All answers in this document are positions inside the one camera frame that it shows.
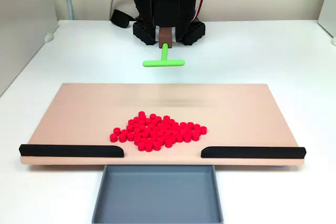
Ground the grey shallow tray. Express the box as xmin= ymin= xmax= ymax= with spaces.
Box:
xmin=91 ymin=164 xmax=224 ymax=224

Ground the white USB cable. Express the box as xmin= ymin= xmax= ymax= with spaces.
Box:
xmin=109 ymin=0 xmax=127 ymax=22

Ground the beige flat board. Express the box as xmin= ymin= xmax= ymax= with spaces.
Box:
xmin=20 ymin=83 xmax=305 ymax=168

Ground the black foam edge rail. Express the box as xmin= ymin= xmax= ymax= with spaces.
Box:
xmin=18 ymin=144 xmax=124 ymax=158
xmin=201 ymin=146 xmax=307 ymax=159

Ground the green T pusher brown handle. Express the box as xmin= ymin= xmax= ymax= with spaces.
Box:
xmin=142 ymin=26 xmax=186 ymax=68

